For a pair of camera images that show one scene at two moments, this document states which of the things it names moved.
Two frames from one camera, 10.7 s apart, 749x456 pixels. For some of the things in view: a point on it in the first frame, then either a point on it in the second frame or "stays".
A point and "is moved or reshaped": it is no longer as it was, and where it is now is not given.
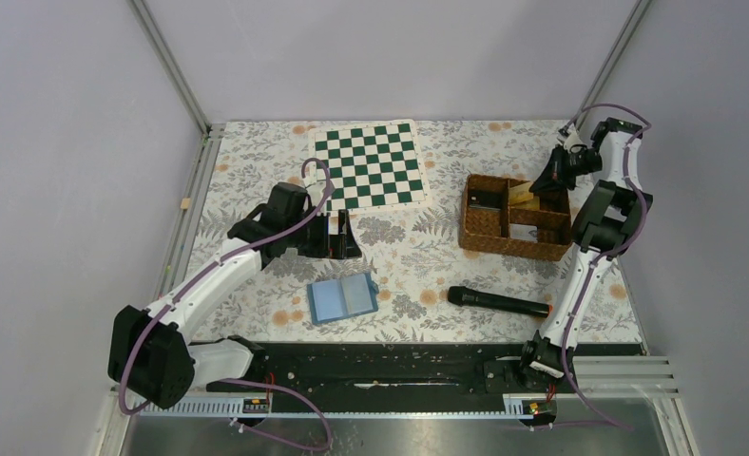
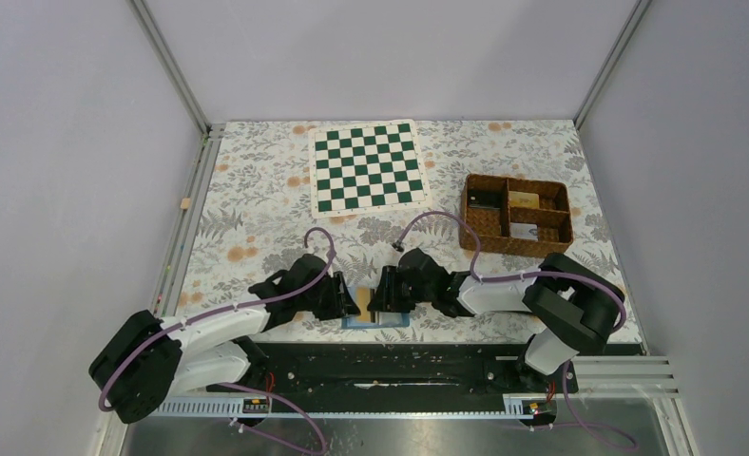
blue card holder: [342, 298] is moved or reshaped
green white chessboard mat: [373, 167] stays
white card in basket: [524, 232] stays
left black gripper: [336, 246] → [340, 303]
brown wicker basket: [489, 225] stays
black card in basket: [487, 199] stays
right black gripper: [552, 179] → [387, 298]
